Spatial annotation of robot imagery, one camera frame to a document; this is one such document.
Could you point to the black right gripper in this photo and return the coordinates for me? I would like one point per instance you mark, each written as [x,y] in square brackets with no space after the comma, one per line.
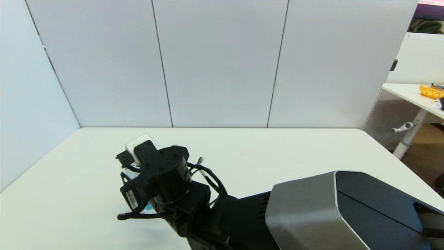
[170,177]

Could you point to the clear bottle with blue label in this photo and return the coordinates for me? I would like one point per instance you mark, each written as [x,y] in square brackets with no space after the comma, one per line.
[148,207]

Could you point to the black and grey right robot arm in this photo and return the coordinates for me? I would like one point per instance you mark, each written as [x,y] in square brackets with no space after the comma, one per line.
[312,215]

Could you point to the white side desk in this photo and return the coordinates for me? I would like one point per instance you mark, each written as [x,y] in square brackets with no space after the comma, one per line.
[406,139]

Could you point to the black partition clip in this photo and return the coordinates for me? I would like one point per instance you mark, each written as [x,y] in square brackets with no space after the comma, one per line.
[394,65]

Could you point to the orange basket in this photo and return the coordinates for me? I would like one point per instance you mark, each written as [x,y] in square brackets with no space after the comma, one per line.
[432,92]

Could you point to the dark item on side desk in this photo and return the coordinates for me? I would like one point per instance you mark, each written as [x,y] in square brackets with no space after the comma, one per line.
[442,103]

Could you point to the dark green plant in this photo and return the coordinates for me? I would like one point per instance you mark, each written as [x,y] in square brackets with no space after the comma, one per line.
[428,27]

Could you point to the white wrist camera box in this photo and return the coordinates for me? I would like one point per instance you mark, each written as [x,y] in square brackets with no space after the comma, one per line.
[137,143]

